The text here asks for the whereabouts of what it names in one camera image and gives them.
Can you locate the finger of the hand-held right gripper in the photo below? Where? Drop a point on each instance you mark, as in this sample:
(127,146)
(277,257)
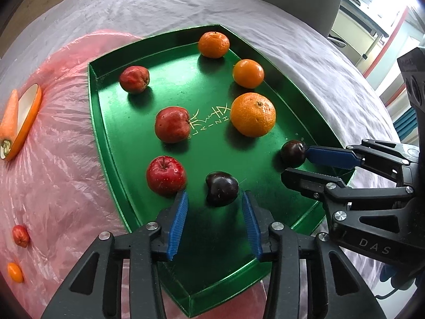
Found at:
(308,181)
(332,157)

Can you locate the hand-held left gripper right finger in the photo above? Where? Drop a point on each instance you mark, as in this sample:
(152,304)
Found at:
(252,229)

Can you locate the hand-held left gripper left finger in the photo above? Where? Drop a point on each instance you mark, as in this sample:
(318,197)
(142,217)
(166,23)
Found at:
(177,226)

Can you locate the dark plum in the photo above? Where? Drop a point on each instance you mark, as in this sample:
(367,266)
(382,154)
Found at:
(293,153)
(221,188)

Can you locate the green metal tray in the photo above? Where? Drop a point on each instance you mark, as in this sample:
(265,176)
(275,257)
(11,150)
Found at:
(212,242)

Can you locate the red apple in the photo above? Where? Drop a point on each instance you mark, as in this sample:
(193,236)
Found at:
(133,79)
(172,124)
(166,175)

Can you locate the large orange mandarin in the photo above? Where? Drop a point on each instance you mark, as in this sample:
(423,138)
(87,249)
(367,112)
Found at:
(253,114)

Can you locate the lilac bedsheet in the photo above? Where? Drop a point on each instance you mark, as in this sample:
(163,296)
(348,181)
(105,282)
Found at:
(298,40)

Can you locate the small red fruit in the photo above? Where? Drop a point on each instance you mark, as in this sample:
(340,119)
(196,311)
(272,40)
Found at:
(21,236)

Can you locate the grey office chair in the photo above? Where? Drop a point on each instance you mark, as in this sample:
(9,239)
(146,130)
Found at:
(292,0)

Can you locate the small orange kumquat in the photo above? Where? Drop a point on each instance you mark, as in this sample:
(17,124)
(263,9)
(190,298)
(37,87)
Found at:
(15,272)

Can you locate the orange rimmed white plate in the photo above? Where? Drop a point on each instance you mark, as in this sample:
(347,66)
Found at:
(30,113)

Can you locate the carrot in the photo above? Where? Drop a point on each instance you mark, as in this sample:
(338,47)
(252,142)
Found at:
(10,116)

